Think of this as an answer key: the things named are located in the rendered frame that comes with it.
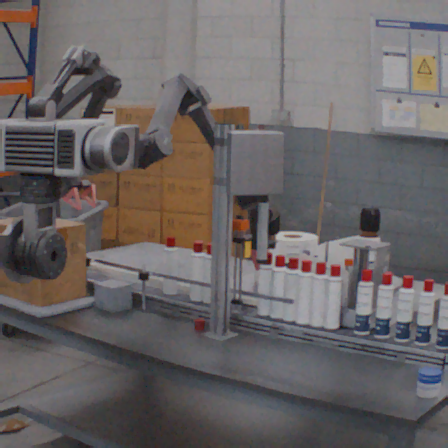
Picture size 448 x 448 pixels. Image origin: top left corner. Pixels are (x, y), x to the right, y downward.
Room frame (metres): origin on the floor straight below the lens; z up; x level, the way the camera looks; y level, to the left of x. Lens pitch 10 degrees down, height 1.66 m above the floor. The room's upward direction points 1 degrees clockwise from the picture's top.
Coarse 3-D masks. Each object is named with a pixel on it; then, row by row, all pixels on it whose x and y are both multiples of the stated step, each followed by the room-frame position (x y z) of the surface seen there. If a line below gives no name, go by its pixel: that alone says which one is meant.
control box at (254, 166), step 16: (240, 144) 2.68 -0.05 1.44; (256, 144) 2.69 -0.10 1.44; (272, 144) 2.71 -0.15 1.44; (240, 160) 2.68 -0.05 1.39; (256, 160) 2.69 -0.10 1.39; (272, 160) 2.71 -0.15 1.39; (240, 176) 2.68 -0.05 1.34; (256, 176) 2.69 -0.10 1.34; (272, 176) 2.71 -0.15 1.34; (240, 192) 2.68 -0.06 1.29; (256, 192) 2.69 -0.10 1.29; (272, 192) 2.71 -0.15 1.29
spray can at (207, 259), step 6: (210, 246) 2.93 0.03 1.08; (210, 252) 2.93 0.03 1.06; (204, 258) 2.94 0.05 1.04; (210, 258) 2.92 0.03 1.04; (204, 264) 2.94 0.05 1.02; (210, 264) 2.92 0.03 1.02; (204, 270) 2.94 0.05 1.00; (210, 270) 2.92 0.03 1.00; (204, 276) 2.93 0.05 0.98; (210, 276) 2.92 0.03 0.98; (210, 282) 2.92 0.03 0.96; (204, 288) 2.93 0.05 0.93; (210, 288) 2.92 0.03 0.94; (204, 294) 2.93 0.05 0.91; (210, 294) 2.92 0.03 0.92; (204, 300) 2.93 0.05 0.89; (210, 300) 2.92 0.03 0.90
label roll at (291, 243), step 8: (280, 232) 3.52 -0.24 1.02; (288, 232) 3.52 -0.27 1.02; (296, 232) 3.52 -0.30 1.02; (280, 240) 3.35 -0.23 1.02; (288, 240) 3.35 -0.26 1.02; (296, 240) 3.35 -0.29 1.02; (304, 240) 3.36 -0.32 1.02; (312, 240) 3.37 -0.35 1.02; (280, 248) 3.35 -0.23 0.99; (288, 248) 3.34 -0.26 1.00; (296, 248) 3.34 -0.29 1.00; (304, 248) 3.35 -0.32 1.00; (288, 256) 3.34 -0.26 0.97; (296, 256) 3.34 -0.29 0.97; (288, 264) 3.34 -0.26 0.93
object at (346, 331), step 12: (96, 276) 3.28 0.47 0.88; (108, 276) 3.29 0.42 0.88; (132, 288) 3.12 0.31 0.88; (156, 288) 3.13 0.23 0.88; (180, 300) 2.97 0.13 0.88; (252, 312) 2.84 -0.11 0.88; (288, 324) 2.70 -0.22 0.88; (348, 336) 2.56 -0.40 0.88; (360, 336) 2.55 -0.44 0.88; (372, 336) 2.55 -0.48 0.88; (420, 348) 2.40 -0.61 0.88; (432, 348) 2.40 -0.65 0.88
